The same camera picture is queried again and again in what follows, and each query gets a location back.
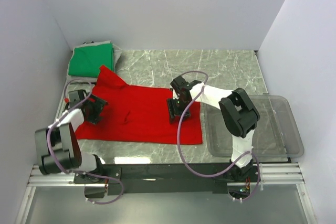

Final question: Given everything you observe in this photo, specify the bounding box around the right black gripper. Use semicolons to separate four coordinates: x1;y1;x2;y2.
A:
166;98;191;125

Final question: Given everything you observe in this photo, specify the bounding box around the red t shirt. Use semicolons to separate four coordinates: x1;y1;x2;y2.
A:
75;66;203;145

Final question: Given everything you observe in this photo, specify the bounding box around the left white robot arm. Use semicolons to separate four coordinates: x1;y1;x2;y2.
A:
35;89;108;175

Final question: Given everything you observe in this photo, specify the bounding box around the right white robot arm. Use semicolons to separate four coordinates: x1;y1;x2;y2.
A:
167;75;260;182

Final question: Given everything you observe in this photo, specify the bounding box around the folded green t shirt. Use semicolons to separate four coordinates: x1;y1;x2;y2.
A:
68;42;114;78

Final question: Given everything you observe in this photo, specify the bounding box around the folded grey t shirt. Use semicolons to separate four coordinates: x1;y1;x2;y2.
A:
66;40;122;82

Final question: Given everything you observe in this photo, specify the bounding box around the black base beam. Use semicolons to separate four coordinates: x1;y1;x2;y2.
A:
73;164;257;198

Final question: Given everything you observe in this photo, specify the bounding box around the clear plastic bin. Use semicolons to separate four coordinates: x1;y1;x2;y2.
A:
203;94;305;159

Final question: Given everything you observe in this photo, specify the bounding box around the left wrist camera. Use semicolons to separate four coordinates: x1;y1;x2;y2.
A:
65;89;87;109

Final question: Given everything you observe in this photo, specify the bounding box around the aluminium rail frame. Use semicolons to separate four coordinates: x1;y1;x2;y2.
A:
15;50;318;224

